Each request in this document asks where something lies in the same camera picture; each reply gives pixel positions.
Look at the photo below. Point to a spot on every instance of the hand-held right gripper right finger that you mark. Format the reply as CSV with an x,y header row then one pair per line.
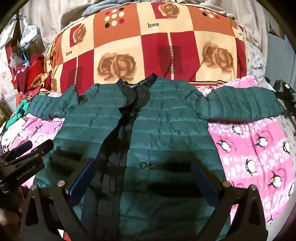
x,y
203,183

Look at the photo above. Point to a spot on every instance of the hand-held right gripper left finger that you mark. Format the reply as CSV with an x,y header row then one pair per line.
x,y
83,178

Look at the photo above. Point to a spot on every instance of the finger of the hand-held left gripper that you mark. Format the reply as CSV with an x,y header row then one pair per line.
x,y
22,147
45,148

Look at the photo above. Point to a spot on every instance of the teal quilted jacket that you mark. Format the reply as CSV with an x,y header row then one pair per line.
x,y
161,129

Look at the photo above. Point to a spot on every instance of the green cloth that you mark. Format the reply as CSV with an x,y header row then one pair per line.
x,y
17,113

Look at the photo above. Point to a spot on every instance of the pink penguin blanket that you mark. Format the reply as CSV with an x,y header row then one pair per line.
x,y
249,150

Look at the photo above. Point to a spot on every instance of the red cloth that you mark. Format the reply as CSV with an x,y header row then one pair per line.
x,y
31,69

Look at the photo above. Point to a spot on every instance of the white plastic bag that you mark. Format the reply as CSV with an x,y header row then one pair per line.
x,y
29,37

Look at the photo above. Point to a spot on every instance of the pale floral sheet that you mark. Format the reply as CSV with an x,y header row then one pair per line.
x,y
255,62

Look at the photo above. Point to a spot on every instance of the rose-printed checked blanket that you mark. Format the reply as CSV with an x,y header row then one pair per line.
x,y
148,51

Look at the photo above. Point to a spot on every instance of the grey-blue cloth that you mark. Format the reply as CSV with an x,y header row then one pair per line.
x,y
104,7

